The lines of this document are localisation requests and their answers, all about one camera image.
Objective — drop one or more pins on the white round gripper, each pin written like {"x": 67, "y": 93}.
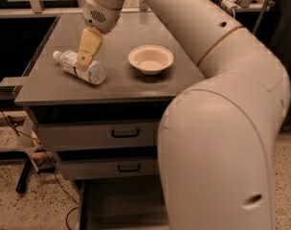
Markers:
{"x": 99, "y": 17}

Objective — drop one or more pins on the clear plastic bottle blue label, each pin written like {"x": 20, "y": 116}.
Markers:
{"x": 95, "y": 73}

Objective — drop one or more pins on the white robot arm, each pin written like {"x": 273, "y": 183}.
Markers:
{"x": 215, "y": 139}

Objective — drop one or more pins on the grey drawer cabinet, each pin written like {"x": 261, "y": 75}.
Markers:
{"x": 53, "y": 96}

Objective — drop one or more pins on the top grey drawer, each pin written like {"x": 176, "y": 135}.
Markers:
{"x": 63, "y": 137}

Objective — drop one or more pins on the middle grey drawer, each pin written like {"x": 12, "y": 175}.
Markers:
{"x": 108, "y": 168}

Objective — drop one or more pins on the open bottom grey drawer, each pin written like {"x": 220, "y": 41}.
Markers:
{"x": 124, "y": 203}

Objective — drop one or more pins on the white paper bowl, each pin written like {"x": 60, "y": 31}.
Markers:
{"x": 151, "y": 59}

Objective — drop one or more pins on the black table leg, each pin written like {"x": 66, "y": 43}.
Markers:
{"x": 22, "y": 182}

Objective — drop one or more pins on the grey metal rail frame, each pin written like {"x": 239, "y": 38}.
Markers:
{"x": 40, "y": 7}

